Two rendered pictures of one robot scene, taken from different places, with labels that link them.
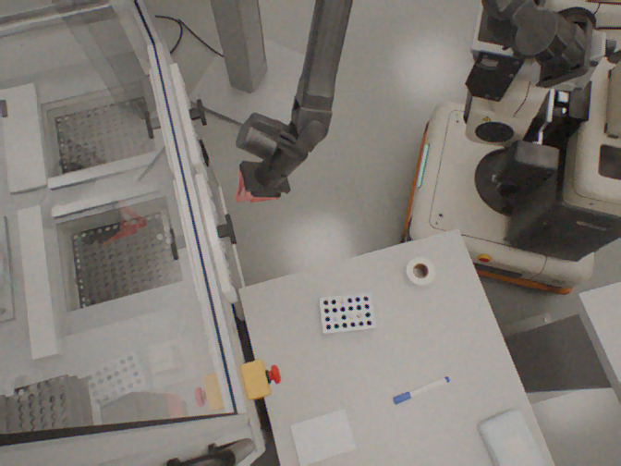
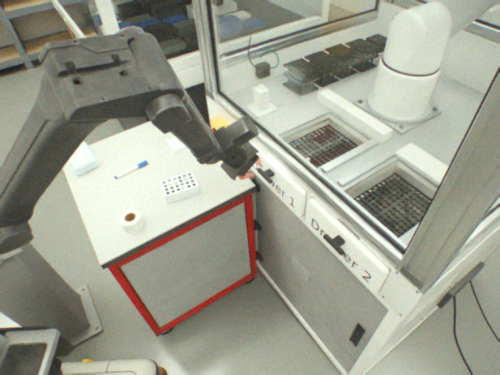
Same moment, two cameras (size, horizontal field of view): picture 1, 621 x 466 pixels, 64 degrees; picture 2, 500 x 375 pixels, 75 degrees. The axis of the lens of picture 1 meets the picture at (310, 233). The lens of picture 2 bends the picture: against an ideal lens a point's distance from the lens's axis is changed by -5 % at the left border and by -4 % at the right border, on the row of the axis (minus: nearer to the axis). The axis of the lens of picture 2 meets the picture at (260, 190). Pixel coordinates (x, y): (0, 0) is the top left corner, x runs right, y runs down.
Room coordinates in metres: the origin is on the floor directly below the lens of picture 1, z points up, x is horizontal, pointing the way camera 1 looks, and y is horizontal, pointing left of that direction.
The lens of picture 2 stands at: (1.09, -0.06, 1.65)
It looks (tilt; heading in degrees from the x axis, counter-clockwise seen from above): 47 degrees down; 163
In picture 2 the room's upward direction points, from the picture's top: 2 degrees counter-clockwise
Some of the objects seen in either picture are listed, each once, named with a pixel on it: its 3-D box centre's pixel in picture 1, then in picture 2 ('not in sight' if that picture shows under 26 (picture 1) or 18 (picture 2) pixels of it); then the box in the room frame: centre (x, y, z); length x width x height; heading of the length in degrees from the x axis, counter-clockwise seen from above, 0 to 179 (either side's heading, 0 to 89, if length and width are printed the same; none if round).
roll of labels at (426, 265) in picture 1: (419, 273); (131, 220); (0.30, -0.27, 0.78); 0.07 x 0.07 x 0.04
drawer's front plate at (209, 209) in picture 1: (216, 238); (274, 177); (0.36, 0.22, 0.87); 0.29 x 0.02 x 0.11; 16
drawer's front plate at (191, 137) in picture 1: (188, 123); (342, 244); (0.67, 0.30, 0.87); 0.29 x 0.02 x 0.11; 16
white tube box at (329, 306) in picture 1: (347, 313); (180, 187); (0.20, -0.09, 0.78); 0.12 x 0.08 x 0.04; 96
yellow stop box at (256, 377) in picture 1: (258, 379); (219, 129); (0.05, 0.11, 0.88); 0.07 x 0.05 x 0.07; 16
